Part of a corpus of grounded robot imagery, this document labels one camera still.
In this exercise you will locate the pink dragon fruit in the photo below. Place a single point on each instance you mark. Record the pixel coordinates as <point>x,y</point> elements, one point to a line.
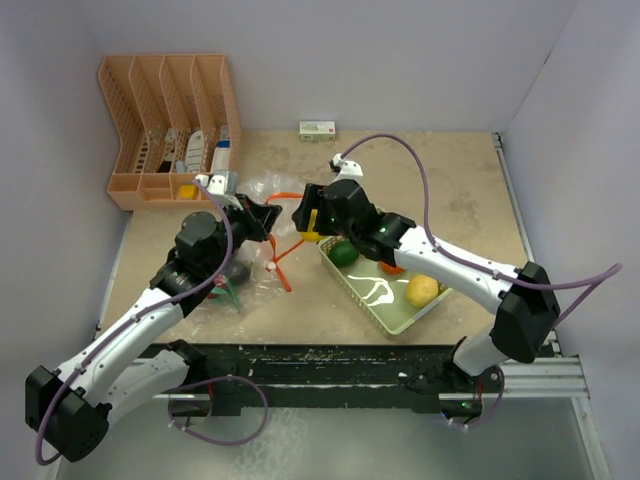
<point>224,290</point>

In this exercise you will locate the yellow lemon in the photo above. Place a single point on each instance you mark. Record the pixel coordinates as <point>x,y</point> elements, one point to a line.
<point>310,235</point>

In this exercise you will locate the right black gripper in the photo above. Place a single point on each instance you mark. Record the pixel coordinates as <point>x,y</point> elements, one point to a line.
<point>314,199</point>

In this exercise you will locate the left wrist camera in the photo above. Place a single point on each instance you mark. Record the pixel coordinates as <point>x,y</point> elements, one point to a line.
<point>221,186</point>

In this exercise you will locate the yellow potato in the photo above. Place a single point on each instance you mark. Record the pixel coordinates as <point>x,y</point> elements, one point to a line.
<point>421,290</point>

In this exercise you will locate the yellow block in organizer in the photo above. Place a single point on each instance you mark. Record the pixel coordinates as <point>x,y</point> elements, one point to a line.
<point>188,192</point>

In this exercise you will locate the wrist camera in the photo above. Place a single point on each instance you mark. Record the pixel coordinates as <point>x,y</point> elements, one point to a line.
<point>221,186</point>
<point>345,168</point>

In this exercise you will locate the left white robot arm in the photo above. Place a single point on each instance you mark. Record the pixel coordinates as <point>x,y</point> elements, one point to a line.
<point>72,407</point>

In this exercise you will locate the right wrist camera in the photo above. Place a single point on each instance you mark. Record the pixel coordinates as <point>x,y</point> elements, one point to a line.
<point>345,168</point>

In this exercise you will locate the light green plastic basket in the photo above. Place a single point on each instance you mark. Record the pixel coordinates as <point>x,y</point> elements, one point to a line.
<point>380,296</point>

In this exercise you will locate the green avocado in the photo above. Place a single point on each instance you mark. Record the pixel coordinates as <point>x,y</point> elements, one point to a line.
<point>343,254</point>

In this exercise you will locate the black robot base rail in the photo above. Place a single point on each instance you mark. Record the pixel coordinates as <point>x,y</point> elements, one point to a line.
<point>224,379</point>

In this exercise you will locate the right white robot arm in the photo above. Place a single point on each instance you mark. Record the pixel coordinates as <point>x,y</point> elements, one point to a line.
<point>524,307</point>

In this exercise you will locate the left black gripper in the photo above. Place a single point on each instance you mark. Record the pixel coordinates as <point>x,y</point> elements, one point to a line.
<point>262,214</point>

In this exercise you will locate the small orange pumpkin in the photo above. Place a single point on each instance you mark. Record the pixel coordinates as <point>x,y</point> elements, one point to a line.
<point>390,269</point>

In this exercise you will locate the clear zip top bag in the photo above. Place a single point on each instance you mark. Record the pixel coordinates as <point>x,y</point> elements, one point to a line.
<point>267,279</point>

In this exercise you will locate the orange plastic file organizer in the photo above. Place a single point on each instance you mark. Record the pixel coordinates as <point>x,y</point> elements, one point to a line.
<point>156,102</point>

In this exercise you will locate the small green white box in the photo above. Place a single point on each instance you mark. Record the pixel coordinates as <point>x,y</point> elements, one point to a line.
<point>317,131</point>

